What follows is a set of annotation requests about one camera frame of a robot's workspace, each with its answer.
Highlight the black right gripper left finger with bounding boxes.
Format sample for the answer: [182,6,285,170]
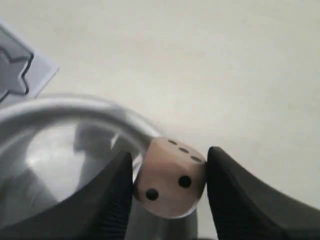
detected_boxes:
[0,151,133,240]

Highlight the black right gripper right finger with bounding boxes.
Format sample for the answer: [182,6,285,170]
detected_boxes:
[207,146,320,240]

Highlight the wooden die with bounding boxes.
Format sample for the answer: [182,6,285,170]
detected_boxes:
[134,137,207,219]

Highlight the stainless steel bowl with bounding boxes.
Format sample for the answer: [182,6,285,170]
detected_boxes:
[0,96,198,240]

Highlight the printed paper game board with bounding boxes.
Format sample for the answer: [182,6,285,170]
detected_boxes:
[0,20,59,107]

